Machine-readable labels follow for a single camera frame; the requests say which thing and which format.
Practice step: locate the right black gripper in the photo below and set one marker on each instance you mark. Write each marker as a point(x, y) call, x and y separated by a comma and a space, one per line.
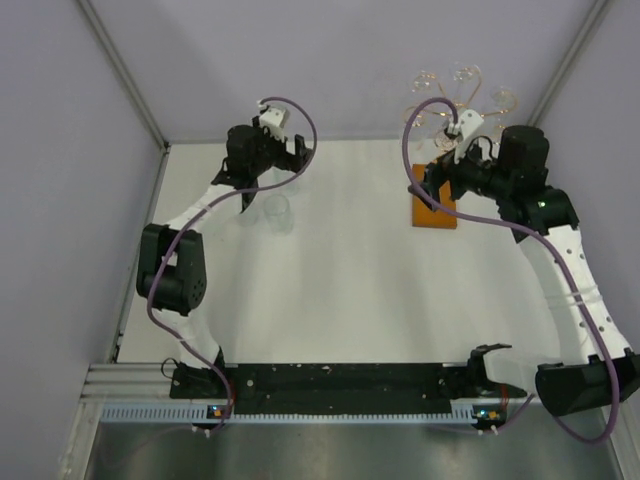
point(446, 170)

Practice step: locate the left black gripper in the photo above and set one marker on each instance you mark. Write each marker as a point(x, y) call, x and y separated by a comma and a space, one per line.
point(288, 162)

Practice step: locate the wine glass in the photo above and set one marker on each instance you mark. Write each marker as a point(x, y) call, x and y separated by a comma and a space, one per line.
point(504, 99)
point(465, 75)
point(424, 82)
point(291, 184)
point(278, 214)
point(250, 216)

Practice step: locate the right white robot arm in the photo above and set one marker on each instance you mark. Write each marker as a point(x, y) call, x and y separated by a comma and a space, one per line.
point(596, 366)

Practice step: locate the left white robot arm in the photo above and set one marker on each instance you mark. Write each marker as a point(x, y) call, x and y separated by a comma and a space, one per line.
point(171, 273)

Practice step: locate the orange wooden rack base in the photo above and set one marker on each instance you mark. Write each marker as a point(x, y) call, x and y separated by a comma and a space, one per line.
point(423, 217)

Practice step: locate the gold wire glass rack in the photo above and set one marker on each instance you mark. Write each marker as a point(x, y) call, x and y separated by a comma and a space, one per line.
point(430, 123)

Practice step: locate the right aluminium frame post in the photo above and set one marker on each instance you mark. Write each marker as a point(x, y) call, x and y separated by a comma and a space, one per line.
point(589, 26)

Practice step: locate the aluminium frame post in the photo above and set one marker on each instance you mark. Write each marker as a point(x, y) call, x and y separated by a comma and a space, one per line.
point(121, 71)
point(589, 26)

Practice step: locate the left aluminium frame post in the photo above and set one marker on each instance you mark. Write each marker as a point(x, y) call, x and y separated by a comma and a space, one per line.
point(121, 71)

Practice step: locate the grey slotted cable duct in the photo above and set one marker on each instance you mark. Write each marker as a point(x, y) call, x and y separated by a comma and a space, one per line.
point(461, 412)

